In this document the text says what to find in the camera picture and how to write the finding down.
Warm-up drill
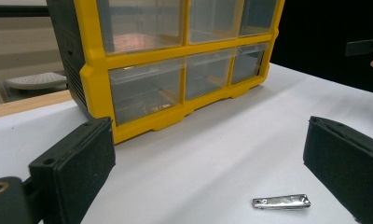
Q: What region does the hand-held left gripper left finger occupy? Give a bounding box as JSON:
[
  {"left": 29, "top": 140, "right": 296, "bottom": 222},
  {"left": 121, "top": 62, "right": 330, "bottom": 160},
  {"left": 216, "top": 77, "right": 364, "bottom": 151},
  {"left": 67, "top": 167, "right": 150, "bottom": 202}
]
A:
[{"left": 28, "top": 116, "right": 117, "bottom": 224}]

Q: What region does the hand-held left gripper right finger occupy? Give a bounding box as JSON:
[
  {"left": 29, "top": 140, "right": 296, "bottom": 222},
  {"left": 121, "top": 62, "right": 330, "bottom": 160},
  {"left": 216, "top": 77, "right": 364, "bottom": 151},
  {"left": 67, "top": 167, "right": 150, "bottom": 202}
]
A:
[{"left": 303, "top": 116, "right": 373, "bottom": 224}]

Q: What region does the silver metal nail clipper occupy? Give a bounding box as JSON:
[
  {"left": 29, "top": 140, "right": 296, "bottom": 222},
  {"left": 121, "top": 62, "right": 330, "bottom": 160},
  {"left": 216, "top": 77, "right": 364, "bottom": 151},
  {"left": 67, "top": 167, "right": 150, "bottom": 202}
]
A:
[{"left": 252, "top": 193, "right": 312, "bottom": 210}]

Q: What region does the black curtain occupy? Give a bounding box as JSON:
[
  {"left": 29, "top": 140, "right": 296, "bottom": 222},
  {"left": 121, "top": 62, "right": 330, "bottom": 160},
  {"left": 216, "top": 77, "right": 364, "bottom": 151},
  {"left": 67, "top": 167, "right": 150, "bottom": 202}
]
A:
[{"left": 269, "top": 0, "right": 373, "bottom": 96}]

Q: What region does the yellow black drawer cabinet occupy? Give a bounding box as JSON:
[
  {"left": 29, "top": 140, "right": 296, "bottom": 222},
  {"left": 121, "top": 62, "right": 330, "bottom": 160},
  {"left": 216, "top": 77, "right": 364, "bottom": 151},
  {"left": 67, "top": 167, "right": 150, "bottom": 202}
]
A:
[{"left": 46, "top": 0, "right": 286, "bottom": 146}]

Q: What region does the white perforated round stool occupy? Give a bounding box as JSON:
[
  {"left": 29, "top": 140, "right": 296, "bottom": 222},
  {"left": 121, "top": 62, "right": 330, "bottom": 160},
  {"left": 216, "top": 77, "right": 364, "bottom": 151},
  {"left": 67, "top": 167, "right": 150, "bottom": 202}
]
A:
[{"left": 5, "top": 72, "right": 68, "bottom": 91}]

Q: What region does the large clear plastic drawer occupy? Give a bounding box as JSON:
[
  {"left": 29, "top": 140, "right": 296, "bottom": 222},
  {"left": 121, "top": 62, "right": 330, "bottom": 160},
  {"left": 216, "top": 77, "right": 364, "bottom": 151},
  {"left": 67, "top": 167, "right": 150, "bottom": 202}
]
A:
[
  {"left": 108, "top": 58, "right": 185, "bottom": 126},
  {"left": 96, "top": 0, "right": 185, "bottom": 55}
]

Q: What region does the small clear plastic drawer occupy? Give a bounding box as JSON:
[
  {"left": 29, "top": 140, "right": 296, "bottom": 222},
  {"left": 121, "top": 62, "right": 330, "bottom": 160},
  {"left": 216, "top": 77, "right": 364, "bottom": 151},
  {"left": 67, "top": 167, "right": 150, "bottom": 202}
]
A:
[
  {"left": 230, "top": 42, "right": 267, "bottom": 85},
  {"left": 188, "top": 0, "right": 245, "bottom": 44},
  {"left": 185, "top": 49, "right": 236, "bottom": 101}
]

